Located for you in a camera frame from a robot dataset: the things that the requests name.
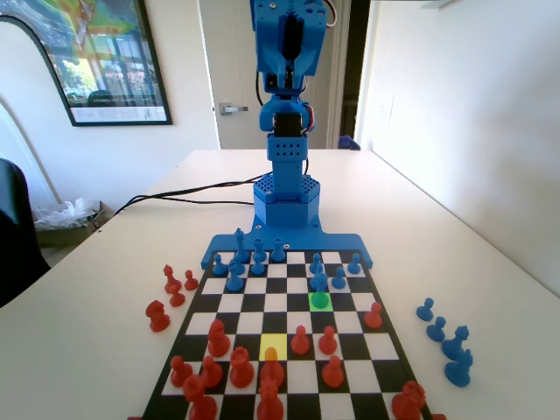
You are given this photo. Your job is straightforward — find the moved blue pawn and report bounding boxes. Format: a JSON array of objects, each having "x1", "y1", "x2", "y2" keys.
[{"x1": 311, "y1": 271, "x2": 333, "y2": 310}]

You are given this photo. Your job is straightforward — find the blue chess king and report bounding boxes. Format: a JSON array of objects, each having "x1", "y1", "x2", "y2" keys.
[{"x1": 234, "y1": 227, "x2": 249, "y2": 263}]

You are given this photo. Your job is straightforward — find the red chess bishop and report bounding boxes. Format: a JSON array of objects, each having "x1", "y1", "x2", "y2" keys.
[
  {"x1": 206, "y1": 318, "x2": 232, "y2": 358},
  {"x1": 163, "y1": 263, "x2": 183, "y2": 295}
]

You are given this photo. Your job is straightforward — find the captured red chess pieces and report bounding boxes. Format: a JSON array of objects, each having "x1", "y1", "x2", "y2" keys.
[{"x1": 145, "y1": 299, "x2": 172, "y2": 333}]

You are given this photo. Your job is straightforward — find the red chess king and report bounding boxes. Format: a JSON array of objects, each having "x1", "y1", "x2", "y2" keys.
[{"x1": 256, "y1": 378, "x2": 285, "y2": 420}]

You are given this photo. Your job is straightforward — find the blue chess knight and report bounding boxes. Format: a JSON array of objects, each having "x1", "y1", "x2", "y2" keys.
[{"x1": 444, "y1": 348, "x2": 474, "y2": 389}]

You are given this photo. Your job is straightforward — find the white door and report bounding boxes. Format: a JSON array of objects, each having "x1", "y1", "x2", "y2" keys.
[{"x1": 199, "y1": 0, "x2": 351, "y2": 151}]

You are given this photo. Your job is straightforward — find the black framed poster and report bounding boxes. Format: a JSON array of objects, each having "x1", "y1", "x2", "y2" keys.
[{"x1": 0, "y1": 0, "x2": 174, "y2": 128}]

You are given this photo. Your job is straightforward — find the white arched board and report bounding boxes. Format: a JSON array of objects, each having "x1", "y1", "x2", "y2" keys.
[{"x1": 0, "y1": 15, "x2": 62, "y2": 207}]

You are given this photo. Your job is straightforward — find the clear plastic bag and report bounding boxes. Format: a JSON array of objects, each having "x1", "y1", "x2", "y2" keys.
[{"x1": 33, "y1": 197, "x2": 100, "y2": 229}]

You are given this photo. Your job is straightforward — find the cardboard box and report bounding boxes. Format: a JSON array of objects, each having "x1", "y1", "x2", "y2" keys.
[{"x1": 33, "y1": 199, "x2": 107, "y2": 249}]

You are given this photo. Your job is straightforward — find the dark grey chair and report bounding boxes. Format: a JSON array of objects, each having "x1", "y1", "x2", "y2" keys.
[{"x1": 0, "y1": 157, "x2": 52, "y2": 307}]

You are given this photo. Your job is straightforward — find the black white chessboard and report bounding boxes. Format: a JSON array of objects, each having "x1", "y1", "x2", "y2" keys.
[{"x1": 140, "y1": 248, "x2": 434, "y2": 420}]

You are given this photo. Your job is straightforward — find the black power cable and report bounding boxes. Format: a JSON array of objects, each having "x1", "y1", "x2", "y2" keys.
[
  {"x1": 113, "y1": 173, "x2": 275, "y2": 214},
  {"x1": 113, "y1": 194, "x2": 256, "y2": 216}
]

